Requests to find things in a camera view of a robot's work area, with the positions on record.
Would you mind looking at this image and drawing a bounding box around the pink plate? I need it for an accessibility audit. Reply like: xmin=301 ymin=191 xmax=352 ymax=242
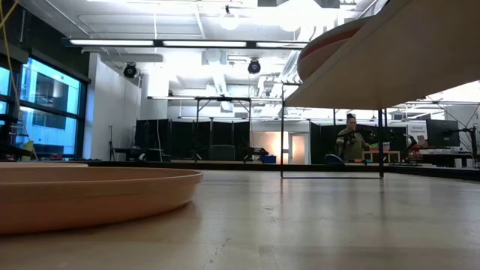
xmin=297 ymin=37 xmax=352 ymax=83

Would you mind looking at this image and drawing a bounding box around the red plate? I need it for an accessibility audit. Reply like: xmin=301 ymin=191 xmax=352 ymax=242
xmin=298 ymin=28 xmax=363 ymax=61

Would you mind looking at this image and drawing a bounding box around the terracotta plate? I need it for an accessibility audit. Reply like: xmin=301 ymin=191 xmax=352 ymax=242
xmin=0 ymin=166 xmax=204 ymax=236

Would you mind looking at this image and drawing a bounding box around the peach plate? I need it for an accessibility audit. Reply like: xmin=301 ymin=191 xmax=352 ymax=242
xmin=0 ymin=161 xmax=89 ymax=169

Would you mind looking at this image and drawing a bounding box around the wooden shelf with black legs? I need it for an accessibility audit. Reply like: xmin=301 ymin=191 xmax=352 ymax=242
xmin=280 ymin=0 xmax=480 ymax=180

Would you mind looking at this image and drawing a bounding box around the long ceiling light bar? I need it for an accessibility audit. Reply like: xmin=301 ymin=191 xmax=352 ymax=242
xmin=61 ymin=37 xmax=309 ymax=50

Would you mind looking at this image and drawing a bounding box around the person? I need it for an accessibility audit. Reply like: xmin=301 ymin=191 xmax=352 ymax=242
xmin=335 ymin=112 xmax=371 ymax=163

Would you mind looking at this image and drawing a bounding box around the light wooden background table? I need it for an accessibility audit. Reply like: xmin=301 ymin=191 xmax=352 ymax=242
xmin=361 ymin=149 xmax=402 ymax=164

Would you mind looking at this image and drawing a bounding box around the large window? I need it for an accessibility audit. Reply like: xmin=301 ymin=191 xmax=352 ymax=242
xmin=0 ymin=55 xmax=90 ymax=159

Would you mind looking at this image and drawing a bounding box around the background black monitor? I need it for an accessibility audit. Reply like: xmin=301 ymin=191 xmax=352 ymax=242
xmin=425 ymin=119 xmax=461 ymax=149

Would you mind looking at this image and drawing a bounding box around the background black rig frame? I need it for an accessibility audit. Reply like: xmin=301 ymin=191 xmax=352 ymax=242
xmin=147 ymin=95 xmax=253 ymax=163

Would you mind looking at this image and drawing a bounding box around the black partition wall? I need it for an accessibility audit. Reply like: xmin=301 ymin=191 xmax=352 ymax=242
xmin=310 ymin=122 xmax=408 ymax=165
xmin=134 ymin=118 xmax=251 ymax=162

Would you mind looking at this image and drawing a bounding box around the yellow cable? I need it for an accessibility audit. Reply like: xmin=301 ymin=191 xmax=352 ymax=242
xmin=0 ymin=0 xmax=38 ymax=161

